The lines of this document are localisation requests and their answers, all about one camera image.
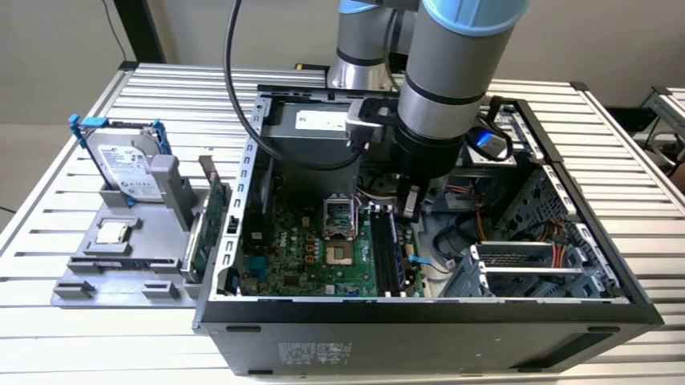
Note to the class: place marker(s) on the CPU socket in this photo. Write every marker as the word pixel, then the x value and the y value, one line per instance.
pixel 340 252

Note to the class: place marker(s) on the yellow tipped black plug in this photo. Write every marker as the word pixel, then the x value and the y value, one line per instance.
pixel 311 67

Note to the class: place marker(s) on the green motherboard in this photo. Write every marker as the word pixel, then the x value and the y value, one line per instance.
pixel 289 248

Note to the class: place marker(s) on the black upright post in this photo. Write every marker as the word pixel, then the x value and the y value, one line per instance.
pixel 142 32

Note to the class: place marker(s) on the silver CPU chip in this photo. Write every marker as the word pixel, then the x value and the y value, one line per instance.
pixel 112 235

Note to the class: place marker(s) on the grey parts rack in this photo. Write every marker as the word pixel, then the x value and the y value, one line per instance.
pixel 150 240

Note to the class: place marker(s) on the metal slat side table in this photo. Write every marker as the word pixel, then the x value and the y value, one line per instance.
pixel 670 100

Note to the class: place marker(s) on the pale blue pull tab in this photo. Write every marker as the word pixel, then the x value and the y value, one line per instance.
pixel 423 259

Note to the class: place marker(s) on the grey metal disk bay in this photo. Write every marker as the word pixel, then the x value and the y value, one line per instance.
pixel 536 270

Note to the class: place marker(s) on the grey power supply unit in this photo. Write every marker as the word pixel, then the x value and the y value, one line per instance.
pixel 300 176

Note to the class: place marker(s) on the green graphics card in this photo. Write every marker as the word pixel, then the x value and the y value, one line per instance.
pixel 212 224

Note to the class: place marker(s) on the black open PC case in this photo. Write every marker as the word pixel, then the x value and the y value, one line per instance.
pixel 375 345

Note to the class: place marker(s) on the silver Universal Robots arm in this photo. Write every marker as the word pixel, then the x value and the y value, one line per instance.
pixel 455 60

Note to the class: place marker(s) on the hard disk in blue carrier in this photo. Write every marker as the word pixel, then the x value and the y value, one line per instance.
pixel 121 168

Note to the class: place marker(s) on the black RAM slot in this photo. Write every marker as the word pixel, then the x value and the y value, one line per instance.
pixel 392 256
pixel 385 252
pixel 379 252

